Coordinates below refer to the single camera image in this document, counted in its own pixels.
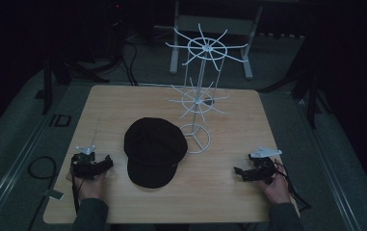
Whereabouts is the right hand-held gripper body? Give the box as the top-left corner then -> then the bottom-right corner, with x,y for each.
248,146 -> 283,186

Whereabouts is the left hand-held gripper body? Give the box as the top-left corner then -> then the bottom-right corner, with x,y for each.
70,144 -> 107,181

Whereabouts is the person's left hand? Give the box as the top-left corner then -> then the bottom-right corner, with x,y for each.
66,168 -> 108,202

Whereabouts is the person's right hand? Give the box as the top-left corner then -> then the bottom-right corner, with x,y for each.
255,158 -> 292,206

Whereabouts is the black cap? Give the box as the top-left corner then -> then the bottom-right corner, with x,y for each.
123,116 -> 189,190

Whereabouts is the black stand with legs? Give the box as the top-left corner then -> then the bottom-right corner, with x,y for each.
260,57 -> 333,130

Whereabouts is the black tripod stand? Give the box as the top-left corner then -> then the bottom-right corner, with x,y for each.
36,18 -> 131,116

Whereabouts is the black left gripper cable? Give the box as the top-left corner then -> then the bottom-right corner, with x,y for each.
70,177 -> 87,216

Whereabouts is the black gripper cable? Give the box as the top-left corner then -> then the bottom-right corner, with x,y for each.
275,161 -> 313,214
70,177 -> 87,216

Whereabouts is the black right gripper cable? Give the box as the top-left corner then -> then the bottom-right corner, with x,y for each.
275,161 -> 313,214

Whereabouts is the black rectangular floor bracket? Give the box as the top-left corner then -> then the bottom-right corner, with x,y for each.
48,113 -> 72,128

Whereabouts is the black looped floor cable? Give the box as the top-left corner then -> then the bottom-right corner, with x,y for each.
27,155 -> 58,180

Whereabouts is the white wire display rack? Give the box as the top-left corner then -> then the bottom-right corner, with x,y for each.
165,22 -> 249,155

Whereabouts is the black cable by tripod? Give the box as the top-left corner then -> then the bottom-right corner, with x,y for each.
119,38 -> 140,88

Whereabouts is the white metal stand frame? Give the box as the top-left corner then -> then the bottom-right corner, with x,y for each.
169,0 -> 264,81

